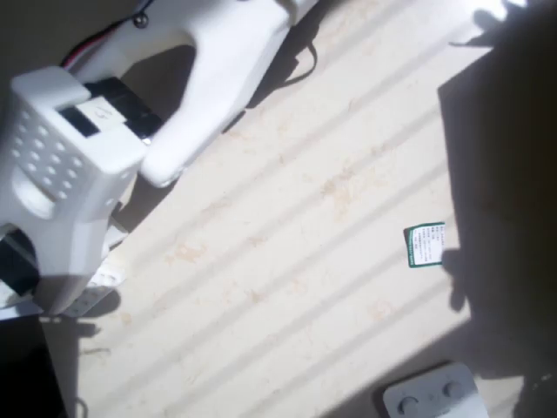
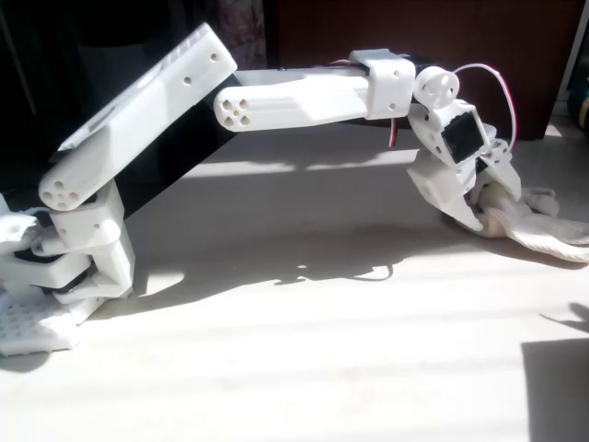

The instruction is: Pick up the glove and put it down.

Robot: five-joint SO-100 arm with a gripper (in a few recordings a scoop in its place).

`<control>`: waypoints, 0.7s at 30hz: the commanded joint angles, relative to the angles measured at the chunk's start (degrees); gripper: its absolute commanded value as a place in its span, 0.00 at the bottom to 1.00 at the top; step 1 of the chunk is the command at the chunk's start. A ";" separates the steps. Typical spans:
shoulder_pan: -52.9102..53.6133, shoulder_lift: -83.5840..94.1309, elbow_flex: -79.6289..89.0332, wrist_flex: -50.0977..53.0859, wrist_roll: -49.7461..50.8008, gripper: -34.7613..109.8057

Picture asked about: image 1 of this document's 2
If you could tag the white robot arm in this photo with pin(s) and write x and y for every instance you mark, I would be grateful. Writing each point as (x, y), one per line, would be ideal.
(217, 87)

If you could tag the green bordered paper label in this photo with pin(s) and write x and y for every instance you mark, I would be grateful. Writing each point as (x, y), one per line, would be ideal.
(425, 246)

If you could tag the white device with round knobs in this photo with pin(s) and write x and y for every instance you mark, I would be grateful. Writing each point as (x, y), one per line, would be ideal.
(431, 394)

